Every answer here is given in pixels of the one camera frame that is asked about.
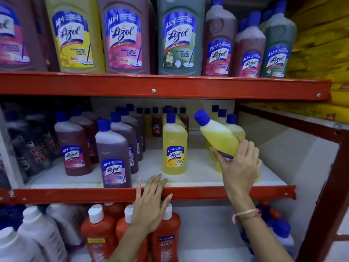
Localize large green Lizol bottle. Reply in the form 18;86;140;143
157;0;205;76

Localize purple cleaner bottle blue cap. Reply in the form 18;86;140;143
120;107;144;161
110;111;139;174
95;118;133;188

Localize red metal shelf rack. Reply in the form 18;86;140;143
0;188;14;205
0;71;332;262
236;102;349;262

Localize row of yellow Lizol bottles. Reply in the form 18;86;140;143
162;104;246;175

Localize pale thread wrist bracelet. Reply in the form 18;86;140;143
232;209;262;225

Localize large pink Lizol bottle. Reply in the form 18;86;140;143
0;0;48;72

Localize group of dark tagged bottles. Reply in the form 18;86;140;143
3;102;62;183

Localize person's left forearm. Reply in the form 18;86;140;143
108;225;156;262

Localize white metal shelf upright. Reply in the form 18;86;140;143
0;106;25;188

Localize person's right hand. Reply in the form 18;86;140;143
210;136;263;215

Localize brown cleaner bottle blue cap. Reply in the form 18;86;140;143
54;111;93;177
69;107;100;164
80;104;103;126

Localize person's left hand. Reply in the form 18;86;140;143
130;173;174;235

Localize group of red white-capped bottles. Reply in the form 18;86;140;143
80;202;181;262

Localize large yellow Lizol bottle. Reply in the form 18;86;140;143
44;0;106;74

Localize medium green cleaner bottle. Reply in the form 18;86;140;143
259;8;274;28
259;0;297;78

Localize yellow cleaner bottle blue label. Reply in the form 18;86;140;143
193;109;262;184

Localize person's right forearm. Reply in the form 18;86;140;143
236;215;294;262

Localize lavender bottle blue cap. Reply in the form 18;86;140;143
268;219;297;258

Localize stack of yellow packets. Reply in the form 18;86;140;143
244;0;349;124

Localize row of small cleaner bottles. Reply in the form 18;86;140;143
135;106;190;138

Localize white bottle white cap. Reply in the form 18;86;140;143
0;226;45;262
17;206;69;262
45;203;88;250

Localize large lavender-pink Lizol bottle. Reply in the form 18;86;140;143
98;0;152;75

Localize dark blue bottle orange cap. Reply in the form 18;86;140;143
240;200;283;243

